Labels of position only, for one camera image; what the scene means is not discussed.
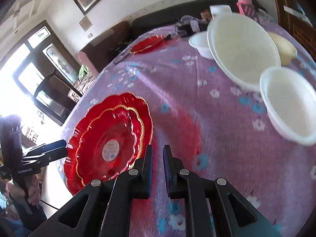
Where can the dark wooden glass door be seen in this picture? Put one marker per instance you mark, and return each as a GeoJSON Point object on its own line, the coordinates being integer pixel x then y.
{"type": "Point", "coordinates": [59, 51]}

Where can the striped patterned cushion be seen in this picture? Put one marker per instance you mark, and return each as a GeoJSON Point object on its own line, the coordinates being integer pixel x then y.
{"type": "Point", "coordinates": [80, 85]}

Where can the large red scalloped plate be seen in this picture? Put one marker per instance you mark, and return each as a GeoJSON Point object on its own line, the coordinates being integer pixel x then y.
{"type": "Point", "coordinates": [142, 108]}

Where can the medium red scalloped plate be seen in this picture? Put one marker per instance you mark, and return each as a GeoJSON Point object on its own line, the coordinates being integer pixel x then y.
{"type": "Point", "coordinates": [111, 128]}

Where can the brown armchair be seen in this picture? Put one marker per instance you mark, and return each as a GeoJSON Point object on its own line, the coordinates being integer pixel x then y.
{"type": "Point", "coordinates": [103, 44]}

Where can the pink water bottle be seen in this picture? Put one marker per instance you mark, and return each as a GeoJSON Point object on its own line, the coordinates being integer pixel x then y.
{"type": "Point", "coordinates": [244, 6]}

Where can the cream bowl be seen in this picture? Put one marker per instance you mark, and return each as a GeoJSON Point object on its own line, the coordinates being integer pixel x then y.
{"type": "Point", "coordinates": [284, 49]}

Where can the small wall plaque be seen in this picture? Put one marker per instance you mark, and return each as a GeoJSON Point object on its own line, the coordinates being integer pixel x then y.
{"type": "Point", "coordinates": [85, 23]}

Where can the purple floral tablecloth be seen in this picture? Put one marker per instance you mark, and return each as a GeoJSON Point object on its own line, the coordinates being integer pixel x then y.
{"type": "Point", "coordinates": [197, 108]}

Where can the small red scalloped plate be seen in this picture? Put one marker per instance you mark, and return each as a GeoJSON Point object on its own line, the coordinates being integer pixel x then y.
{"type": "Point", "coordinates": [145, 45]}

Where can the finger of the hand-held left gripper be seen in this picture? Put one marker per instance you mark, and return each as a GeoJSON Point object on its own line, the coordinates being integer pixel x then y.
{"type": "Point", "coordinates": [51, 145]}
{"type": "Point", "coordinates": [47, 159]}

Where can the small white bowl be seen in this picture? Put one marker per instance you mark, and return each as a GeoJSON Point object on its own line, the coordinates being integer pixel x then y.
{"type": "Point", "coordinates": [200, 43]}

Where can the wooden partition with window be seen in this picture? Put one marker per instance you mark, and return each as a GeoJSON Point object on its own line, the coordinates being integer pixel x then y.
{"type": "Point", "coordinates": [301, 34]}

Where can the clear glass cup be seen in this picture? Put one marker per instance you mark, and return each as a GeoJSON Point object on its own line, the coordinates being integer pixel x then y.
{"type": "Point", "coordinates": [187, 18]}

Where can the person's left hand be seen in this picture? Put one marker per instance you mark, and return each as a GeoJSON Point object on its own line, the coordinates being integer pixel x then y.
{"type": "Point", "coordinates": [33, 190]}

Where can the wall switch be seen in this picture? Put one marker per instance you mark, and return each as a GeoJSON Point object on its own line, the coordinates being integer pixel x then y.
{"type": "Point", "coordinates": [90, 35]}

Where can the white mug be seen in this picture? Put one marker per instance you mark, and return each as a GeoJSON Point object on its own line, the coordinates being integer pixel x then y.
{"type": "Point", "coordinates": [219, 10]}

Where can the green cloth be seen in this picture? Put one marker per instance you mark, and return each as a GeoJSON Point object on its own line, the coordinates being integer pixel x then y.
{"type": "Point", "coordinates": [82, 70]}

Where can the medium white bowl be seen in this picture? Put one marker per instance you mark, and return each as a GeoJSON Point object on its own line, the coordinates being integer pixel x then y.
{"type": "Point", "coordinates": [288, 98]}

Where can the black sofa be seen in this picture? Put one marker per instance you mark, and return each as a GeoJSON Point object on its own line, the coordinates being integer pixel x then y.
{"type": "Point", "coordinates": [158, 17]}

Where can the white flat box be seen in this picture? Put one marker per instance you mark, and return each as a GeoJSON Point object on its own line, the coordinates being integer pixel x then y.
{"type": "Point", "coordinates": [292, 9]}

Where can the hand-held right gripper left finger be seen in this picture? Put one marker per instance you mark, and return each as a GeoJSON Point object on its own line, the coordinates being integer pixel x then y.
{"type": "Point", "coordinates": [148, 167]}

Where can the black chair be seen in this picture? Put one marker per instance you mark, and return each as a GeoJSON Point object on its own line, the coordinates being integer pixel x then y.
{"type": "Point", "coordinates": [51, 81]}

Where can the large white bowl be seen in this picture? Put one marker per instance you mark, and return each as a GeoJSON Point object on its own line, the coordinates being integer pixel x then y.
{"type": "Point", "coordinates": [242, 49]}

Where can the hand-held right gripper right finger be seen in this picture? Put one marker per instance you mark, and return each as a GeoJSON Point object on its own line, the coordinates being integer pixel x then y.
{"type": "Point", "coordinates": [166, 167]}

